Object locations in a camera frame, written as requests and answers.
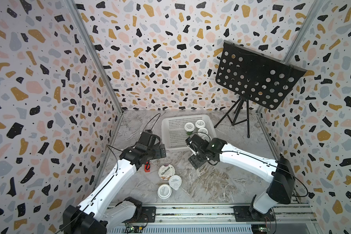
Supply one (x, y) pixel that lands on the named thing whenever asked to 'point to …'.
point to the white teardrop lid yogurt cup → (175, 181)
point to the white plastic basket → (174, 134)
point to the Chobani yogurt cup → (166, 170)
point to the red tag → (147, 167)
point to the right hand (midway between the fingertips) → (196, 158)
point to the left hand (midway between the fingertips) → (158, 150)
